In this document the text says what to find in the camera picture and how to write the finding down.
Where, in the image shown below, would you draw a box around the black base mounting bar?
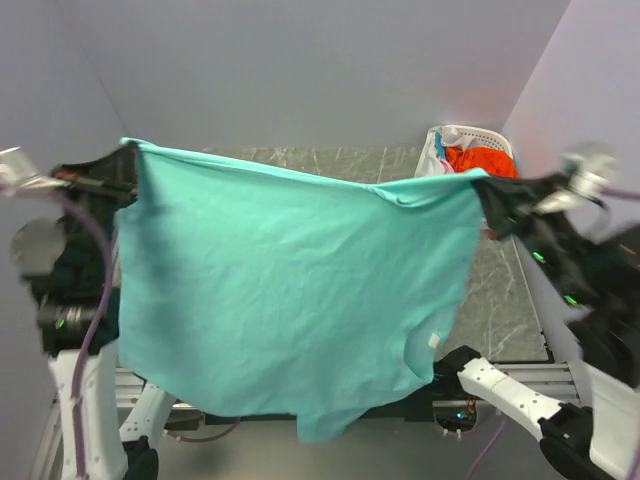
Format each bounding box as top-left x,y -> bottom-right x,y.
165,384 -> 471,431

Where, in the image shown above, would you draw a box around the teal t shirt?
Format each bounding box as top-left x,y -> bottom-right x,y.
118,142 -> 484,442

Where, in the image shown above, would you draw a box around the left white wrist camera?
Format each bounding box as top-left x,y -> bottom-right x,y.
1,147 -> 69,197

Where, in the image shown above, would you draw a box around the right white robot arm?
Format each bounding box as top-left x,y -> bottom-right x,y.
434,173 -> 639,479

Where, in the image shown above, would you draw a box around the white cloth in basket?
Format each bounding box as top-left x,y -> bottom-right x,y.
415,126 -> 474,177

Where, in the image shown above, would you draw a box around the aluminium rail frame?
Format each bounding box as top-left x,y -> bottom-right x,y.
29,239 -> 601,480

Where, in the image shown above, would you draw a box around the orange t shirt in basket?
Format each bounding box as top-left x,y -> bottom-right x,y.
444,146 -> 520,179

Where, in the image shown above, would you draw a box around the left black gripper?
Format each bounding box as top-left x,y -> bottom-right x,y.
48,139 -> 141,276

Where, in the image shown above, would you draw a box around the white laundry basket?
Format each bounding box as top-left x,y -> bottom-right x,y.
442,125 -> 514,160

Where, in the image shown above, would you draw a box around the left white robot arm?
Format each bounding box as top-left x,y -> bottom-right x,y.
1,141 -> 200,479

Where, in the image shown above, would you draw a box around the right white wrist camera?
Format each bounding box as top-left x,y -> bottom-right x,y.
534,142 -> 619,215

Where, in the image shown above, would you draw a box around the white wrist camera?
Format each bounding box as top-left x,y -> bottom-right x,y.
534,142 -> 619,215
1,147 -> 69,197

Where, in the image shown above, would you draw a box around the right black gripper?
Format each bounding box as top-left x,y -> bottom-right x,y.
464,162 -> 593,297

